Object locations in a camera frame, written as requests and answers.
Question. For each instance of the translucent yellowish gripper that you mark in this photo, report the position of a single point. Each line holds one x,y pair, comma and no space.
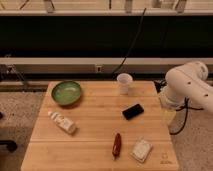
168,115

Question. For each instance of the white sponge block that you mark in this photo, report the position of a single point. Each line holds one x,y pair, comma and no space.
141,150

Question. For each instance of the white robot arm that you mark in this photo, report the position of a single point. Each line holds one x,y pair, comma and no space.
186,81

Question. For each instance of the green ceramic bowl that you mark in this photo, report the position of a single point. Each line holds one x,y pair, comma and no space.
66,93

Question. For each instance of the black smartphone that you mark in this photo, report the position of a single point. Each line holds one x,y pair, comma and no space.
133,111

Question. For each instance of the white paper cup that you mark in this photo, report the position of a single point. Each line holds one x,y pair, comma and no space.
124,80

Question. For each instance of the wooden table board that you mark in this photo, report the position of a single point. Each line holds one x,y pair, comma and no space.
98,118

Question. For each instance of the white plastic bottle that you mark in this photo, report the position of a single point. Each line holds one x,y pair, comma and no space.
62,122

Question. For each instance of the black chair base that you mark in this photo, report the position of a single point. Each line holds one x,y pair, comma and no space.
11,145

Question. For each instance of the white wall outlet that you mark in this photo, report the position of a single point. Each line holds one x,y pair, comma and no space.
99,69

